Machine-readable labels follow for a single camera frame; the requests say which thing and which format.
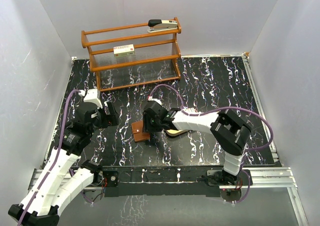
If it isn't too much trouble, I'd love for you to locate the brown leather card holder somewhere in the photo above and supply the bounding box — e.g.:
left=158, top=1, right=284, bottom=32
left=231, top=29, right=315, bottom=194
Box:
left=131, top=121, right=150, bottom=142

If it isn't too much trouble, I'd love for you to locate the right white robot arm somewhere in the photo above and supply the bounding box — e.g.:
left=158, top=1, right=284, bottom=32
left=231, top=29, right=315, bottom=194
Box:
left=143, top=100, right=252, bottom=185

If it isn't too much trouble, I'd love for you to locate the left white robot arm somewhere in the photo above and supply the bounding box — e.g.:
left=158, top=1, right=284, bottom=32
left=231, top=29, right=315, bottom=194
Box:
left=8, top=102, right=119, bottom=226

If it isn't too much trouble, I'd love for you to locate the beige oval tray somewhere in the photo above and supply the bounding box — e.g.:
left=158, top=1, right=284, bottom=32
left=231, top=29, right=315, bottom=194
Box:
left=165, top=130, right=189, bottom=137

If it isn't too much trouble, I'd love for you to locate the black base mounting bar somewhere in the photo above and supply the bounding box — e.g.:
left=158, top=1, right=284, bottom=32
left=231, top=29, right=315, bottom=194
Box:
left=103, top=166, right=253, bottom=200

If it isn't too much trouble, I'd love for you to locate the wooden three-tier shelf rack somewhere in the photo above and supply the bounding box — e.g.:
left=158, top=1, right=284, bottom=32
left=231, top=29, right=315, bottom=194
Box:
left=81, top=17, right=182, bottom=92

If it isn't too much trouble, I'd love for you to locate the white and red staples box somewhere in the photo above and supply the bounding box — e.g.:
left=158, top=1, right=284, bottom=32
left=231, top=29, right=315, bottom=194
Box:
left=113, top=44, right=135, bottom=57

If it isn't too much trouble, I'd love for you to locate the black and beige stapler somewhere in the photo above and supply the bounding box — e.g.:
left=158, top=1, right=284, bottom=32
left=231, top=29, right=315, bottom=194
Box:
left=147, top=19, right=178, bottom=33

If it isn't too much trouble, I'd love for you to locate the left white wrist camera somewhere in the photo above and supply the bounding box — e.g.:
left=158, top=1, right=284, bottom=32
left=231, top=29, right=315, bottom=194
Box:
left=78, top=88, right=103, bottom=108

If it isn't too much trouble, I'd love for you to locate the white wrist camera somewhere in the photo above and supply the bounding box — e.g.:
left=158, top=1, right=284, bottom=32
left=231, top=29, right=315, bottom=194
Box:
left=78, top=88, right=103, bottom=108
left=147, top=96, right=162, bottom=105

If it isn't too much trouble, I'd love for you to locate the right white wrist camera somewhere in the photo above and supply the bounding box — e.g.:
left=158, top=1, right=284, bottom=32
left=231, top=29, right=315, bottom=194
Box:
left=147, top=96, right=162, bottom=105

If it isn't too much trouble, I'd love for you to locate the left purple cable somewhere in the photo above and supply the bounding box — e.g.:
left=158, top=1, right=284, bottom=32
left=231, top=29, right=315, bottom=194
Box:
left=11, top=89, right=87, bottom=226

